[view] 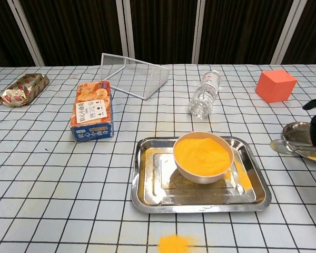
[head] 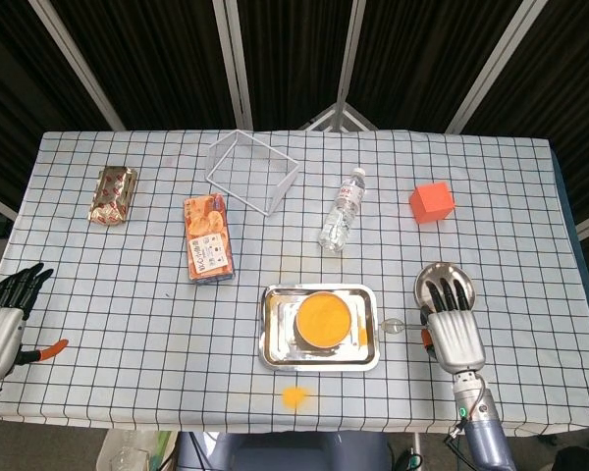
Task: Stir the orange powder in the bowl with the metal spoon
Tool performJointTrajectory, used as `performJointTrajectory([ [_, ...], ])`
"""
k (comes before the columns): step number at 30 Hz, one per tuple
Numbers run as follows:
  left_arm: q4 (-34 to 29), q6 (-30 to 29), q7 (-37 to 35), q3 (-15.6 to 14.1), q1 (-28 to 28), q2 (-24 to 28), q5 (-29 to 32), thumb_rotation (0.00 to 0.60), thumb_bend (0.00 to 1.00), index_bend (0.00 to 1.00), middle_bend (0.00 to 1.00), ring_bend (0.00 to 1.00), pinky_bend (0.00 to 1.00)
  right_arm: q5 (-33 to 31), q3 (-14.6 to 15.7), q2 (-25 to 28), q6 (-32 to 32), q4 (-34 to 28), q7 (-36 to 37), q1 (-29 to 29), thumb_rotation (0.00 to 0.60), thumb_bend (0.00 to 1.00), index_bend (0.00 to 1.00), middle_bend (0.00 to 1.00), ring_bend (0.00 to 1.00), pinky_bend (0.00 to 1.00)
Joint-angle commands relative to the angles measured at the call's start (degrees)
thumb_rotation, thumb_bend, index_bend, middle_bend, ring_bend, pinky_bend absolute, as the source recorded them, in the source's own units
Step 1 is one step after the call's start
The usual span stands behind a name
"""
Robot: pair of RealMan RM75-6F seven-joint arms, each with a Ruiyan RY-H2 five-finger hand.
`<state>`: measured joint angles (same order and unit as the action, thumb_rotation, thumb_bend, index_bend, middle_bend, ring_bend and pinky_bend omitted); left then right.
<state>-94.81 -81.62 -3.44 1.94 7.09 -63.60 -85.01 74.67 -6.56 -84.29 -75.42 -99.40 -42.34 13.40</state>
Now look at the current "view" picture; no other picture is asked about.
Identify small yellow powder pile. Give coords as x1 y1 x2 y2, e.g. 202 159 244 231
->
157 233 193 253

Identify metal spoon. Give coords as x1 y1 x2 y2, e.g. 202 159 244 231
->
270 139 316 154

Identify black screen panel white frame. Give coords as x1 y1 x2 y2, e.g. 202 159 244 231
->
276 0 316 65
0 0 39 69
197 0 301 65
123 0 201 65
14 0 130 66

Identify orange foam cube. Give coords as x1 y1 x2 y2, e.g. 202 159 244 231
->
254 70 298 103

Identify rectangular steel tray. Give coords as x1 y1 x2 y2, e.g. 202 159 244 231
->
130 136 272 214

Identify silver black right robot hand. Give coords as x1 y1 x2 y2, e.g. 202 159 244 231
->
302 94 316 159

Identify white wire mesh basket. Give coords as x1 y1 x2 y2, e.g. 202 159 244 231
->
100 52 171 101

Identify clear plastic water bottle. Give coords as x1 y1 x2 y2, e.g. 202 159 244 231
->
188 70 222 120

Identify beige bowl of yellow powder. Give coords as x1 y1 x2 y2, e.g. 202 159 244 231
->
172 131 235 185

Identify white black-grid tablecloth table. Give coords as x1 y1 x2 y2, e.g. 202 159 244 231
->
0 64 316 253

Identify gold foil snack packet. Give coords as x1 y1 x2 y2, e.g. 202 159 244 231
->
0 73 50 107

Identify orange blue cookie box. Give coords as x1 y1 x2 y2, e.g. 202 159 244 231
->
70 80 115 143

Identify round steel plate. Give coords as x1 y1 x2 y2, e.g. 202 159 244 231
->
282 121 316 165

